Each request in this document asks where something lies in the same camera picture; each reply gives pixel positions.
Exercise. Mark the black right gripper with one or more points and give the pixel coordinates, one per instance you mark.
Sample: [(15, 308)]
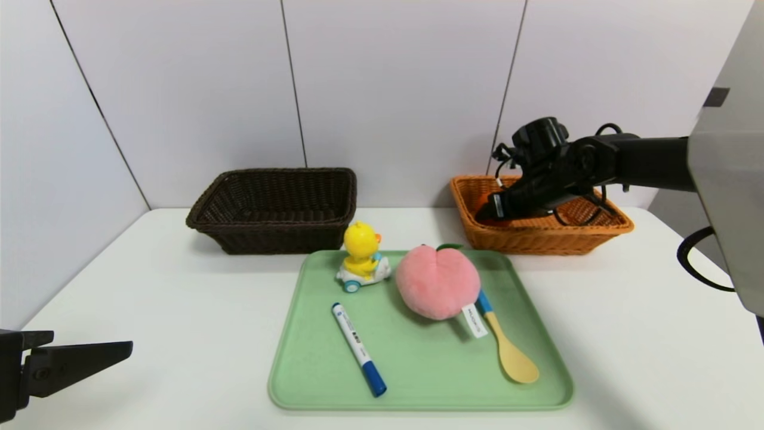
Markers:
[(498, 206)]

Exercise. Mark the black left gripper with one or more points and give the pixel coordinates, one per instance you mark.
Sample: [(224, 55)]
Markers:
[(8, 367)]

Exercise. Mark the pink plush peach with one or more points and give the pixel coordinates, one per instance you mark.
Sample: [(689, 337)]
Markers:
[(437, 283)]

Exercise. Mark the yellow duck toy car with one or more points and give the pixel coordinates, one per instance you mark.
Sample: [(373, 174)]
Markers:
[(361, 245)]

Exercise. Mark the white marker with blue cap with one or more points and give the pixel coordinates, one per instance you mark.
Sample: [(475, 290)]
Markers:
[(358, 346)]

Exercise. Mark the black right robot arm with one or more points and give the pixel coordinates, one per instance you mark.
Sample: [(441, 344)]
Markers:
[(644, 161)]

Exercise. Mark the orange wicker basket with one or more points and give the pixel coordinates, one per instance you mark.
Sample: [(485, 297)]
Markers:
[(537, 239)]

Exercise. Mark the dark brown wicker basket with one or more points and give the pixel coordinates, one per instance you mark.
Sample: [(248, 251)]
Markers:
[(268, 236)]

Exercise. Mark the green plastic tray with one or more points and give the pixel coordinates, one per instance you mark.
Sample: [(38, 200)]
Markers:
[(430, 370)]

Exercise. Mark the small black wall fixture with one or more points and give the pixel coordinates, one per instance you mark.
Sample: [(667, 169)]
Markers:
[(715, 97)]

